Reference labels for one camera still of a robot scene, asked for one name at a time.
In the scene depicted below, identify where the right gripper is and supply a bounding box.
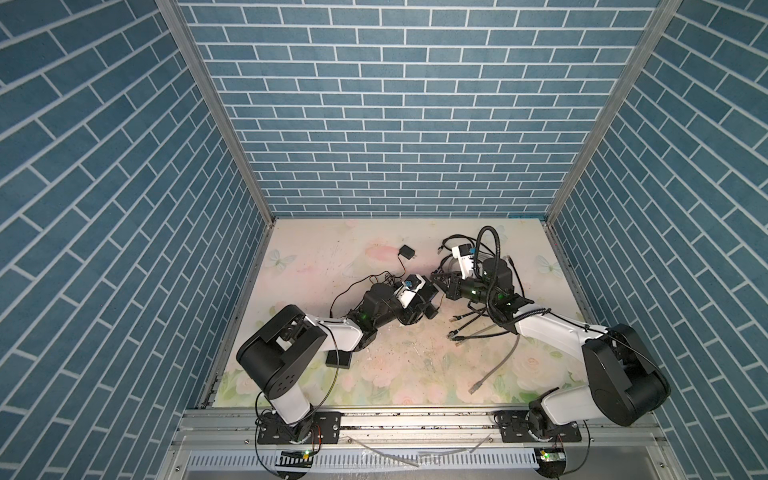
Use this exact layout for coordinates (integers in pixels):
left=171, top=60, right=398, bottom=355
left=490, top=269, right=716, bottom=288
left=430, top=272, right=496, bottom=309

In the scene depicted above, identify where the black network switch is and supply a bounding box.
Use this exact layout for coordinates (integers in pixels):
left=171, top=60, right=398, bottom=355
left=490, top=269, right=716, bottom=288
left=410, top=277, right=439, bottom=320

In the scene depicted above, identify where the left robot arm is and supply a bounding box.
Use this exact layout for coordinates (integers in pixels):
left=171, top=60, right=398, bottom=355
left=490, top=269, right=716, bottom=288
left=236, top=274, right=438, bottom=426

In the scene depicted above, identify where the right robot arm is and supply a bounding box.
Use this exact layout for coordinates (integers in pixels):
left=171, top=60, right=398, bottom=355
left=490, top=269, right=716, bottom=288
left=430, top=265, right=671, bottom=437

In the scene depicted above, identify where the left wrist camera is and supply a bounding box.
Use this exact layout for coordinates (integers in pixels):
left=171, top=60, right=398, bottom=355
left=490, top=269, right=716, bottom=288
left=395, top=274, right=426, bottom=309

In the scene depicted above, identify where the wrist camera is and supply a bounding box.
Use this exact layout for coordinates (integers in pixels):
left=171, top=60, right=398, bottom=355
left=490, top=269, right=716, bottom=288
left=451, top=243, right=479, bottom=280
left=395, top=274, right=426, bottom=309

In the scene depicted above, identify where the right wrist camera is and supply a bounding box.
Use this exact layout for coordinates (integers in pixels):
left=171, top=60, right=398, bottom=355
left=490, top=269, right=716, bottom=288
left=451, top=243, right=479, bottom=280

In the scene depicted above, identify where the black wall plug adapter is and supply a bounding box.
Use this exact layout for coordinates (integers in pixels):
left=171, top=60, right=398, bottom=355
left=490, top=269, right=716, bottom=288
left=398, top=245, right=415, bottom=260

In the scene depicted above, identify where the long black switch box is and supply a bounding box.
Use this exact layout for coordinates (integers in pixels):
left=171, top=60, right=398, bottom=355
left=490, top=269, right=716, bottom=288
left=325, top=350, right=352, bottom=370

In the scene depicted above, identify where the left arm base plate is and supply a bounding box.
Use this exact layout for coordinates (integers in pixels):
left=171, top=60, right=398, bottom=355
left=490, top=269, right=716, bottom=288
left=257, top=410, right=342, bottom=445

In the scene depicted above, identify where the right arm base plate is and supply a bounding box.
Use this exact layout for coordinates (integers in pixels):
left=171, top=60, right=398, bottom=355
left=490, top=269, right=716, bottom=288
left=491, top=410, right=582, bottom=443

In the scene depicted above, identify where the aluminium front rail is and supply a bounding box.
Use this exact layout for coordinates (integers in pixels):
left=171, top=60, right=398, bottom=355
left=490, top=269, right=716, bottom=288
left=171, top=405, right=666, bottom=451

